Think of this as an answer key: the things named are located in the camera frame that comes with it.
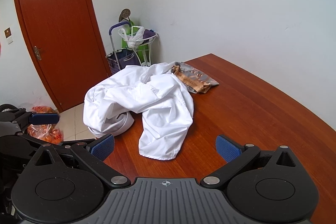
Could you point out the blue shopping trolley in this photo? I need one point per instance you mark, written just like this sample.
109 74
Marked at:
123 56

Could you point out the white shirt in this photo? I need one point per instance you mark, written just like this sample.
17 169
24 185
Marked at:
147 98

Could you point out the white wall switch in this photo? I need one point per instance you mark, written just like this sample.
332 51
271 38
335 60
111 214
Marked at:
10 40

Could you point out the white plastic bag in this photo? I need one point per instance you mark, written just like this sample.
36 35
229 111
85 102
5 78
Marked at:
135 39

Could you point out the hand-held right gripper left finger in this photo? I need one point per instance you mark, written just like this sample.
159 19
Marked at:
103 147

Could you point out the purple cloth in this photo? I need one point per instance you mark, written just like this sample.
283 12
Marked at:
148 33

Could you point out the brown wall plaque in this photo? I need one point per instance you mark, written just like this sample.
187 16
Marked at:
7 32

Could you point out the orange plastic bag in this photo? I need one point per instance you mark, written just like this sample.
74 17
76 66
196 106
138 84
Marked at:
50 133

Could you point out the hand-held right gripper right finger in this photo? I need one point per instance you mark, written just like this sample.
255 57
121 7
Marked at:
227 148

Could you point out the patterned peach grey scarf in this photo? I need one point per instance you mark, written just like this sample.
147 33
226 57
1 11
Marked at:
195 78

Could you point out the brown round-headed tool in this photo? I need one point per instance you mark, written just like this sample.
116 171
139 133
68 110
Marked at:
124 14

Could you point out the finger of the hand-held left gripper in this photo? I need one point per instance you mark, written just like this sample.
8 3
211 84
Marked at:
18 142
44 119

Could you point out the brown wooden door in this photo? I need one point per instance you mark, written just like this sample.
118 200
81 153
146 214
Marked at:
57 29

